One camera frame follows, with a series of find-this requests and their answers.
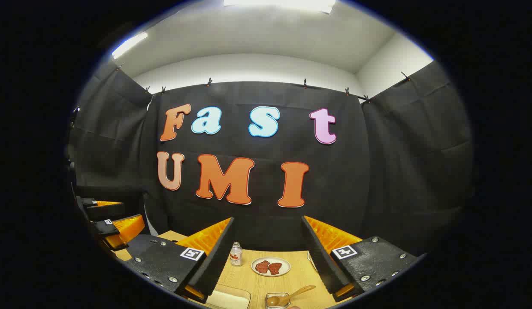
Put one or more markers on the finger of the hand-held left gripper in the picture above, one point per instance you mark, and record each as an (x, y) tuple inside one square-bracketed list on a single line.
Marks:
[(105, 210), (105, 227)]

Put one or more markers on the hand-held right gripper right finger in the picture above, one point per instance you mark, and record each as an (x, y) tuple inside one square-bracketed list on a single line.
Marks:
[(319, 257)]

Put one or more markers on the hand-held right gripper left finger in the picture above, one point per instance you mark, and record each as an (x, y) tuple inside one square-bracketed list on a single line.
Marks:
[(219, 257)]

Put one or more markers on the wooden spoon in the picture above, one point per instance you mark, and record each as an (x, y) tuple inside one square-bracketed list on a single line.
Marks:
[(298, 292)]

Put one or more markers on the glass chopstick holder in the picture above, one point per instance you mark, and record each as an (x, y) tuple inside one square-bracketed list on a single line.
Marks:
[(270, 297)]

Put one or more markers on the clear glass rice dish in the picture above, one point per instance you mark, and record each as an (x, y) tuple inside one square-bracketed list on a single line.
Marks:
[(231, 296)]

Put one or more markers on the clear drink bottle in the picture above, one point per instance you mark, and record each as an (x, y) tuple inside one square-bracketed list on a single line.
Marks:
[(236, 256)]

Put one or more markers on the white round plate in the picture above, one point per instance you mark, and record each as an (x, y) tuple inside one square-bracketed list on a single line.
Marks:
[(287, 266)]

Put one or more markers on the red meat slice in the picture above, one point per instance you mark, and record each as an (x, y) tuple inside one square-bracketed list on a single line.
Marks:
[(262, 267), (275, 268)]

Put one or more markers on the long ceiling light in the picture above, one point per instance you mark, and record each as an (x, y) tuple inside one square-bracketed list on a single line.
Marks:
[(279, 3)]

